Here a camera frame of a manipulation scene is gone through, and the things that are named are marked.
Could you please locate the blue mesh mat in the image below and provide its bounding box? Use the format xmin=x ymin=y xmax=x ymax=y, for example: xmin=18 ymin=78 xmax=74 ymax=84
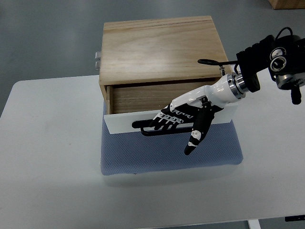
xmin=100 ymin=100 xmax=244 ymax=176

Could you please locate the white top drawer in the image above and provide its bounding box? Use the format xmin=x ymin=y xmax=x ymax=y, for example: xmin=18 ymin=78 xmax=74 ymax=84
xmin=103 ymin=80 xmax=239 ymax=135

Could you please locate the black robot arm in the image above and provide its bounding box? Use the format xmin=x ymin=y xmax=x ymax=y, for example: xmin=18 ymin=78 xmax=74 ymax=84
xmin=236 ymin=35 xmax=305 ymax=105

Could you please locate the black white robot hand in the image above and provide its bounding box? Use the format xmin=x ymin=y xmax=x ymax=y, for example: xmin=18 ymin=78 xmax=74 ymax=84
xmin=149 ymin=74 xmax=244 ymax=155

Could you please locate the metal clamp behind cabinet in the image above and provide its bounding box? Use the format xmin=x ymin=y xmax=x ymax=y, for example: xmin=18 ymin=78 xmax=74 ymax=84
xmin=95 ymin=51 xmax=101 ymax=70

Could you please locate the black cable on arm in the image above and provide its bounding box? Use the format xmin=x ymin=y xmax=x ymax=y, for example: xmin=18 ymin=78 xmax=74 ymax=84
xmin=197 ymin=27 xmax=294 ymax=76

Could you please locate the wooden drawer cabinet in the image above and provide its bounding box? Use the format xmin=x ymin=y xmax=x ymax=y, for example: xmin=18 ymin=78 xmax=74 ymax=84
xmin=99 ymin=15 xmax=233 ymax=115

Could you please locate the white table leg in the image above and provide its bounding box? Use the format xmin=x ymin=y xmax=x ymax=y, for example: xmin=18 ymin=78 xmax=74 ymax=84
xmin=247 ymin=219 xmax=261 ymax=229

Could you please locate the cardboard box corner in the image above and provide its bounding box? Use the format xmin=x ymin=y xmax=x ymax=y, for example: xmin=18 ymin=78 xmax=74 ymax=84
xmin=269 ymin=0 xmax=305 ymax=10

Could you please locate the black under-table box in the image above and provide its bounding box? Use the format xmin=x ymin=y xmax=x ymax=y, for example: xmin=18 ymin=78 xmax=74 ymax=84
xmin=285 ymin=215 xmax=305 ymax=222

